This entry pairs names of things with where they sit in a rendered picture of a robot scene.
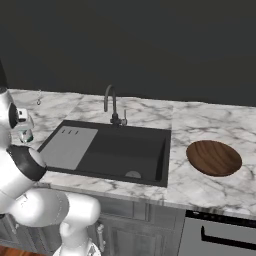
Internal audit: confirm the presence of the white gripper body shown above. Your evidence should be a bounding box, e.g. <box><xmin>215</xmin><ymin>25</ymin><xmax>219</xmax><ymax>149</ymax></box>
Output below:
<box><xmin>15</xmin><ymin>116</ymin><xmax>35</xmax><ymax>134</ymax></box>

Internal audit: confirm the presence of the teal mug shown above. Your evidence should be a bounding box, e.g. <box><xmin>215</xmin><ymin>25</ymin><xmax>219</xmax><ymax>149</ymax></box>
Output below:
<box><xmin>19</xmin><ymin>129</ymin><xmax>35</xmax><ymax>145</ymax></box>

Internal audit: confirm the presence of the grey sink drain board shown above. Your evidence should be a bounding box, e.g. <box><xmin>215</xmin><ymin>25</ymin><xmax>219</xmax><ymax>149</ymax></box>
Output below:
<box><xmin>39</xmin><ymin>125</ymin><xmax>100</xmax><ymax>171</ymax></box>

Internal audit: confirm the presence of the black kitchen sink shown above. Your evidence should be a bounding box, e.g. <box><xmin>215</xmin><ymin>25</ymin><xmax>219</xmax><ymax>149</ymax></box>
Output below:
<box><xmin>36</xmin><ymin>119</ymin><xmax>173</xmax><ymax>188</ymax></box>

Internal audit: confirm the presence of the grey cabinet door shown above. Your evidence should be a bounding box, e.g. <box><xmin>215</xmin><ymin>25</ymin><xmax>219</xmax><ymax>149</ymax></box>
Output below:
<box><xmin>0</xmin><ymin>214</ymin><xmax>63</xmax><ymax>256</ymax></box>
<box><xmin>98</xmin><ymin>214</ymin><xmax>183</xmax><ymax>256</ymax></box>

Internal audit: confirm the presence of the brown wooden bowl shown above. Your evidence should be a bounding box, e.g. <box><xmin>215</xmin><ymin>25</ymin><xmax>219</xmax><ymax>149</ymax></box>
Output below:
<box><xmin>185</xmin><ymin>139</ymin><xmax>243</xmax><ymax>178</ymax></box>

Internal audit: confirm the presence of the dark metal tap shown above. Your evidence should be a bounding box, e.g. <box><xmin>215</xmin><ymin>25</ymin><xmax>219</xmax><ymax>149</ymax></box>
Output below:
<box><xmin>103</xmin><ymin>84</ymin><xmax>130</xmax><ymax>127</ymax></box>

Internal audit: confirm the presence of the grey false drawer front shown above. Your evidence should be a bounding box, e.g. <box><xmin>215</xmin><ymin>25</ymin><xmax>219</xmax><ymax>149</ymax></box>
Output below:
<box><xmin>99</xmin><ymin>196</ymin><xmax>149</xmax><ymax>222</ymax></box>

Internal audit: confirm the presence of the grey dishwasher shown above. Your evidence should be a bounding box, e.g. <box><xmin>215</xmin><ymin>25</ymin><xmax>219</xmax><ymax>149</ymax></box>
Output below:
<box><xmin>177</xmin><ymin>209</ymin><xmax>256</xmax><ymax>256</ymax></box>

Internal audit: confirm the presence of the silver cabinet door handle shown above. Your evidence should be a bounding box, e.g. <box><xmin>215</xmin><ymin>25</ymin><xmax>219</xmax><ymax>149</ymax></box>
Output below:
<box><xmin>96</xmin><ymin>223</ymin><xmax>107</xmax><ymax>253</ymax></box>

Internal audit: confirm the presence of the black dishwasher handle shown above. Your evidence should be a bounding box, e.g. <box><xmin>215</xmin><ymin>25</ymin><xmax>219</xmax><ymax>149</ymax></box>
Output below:
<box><xmin>200</xmin><ymin>225</ymin><xmax>256</xmax><ymax>251</ymax></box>

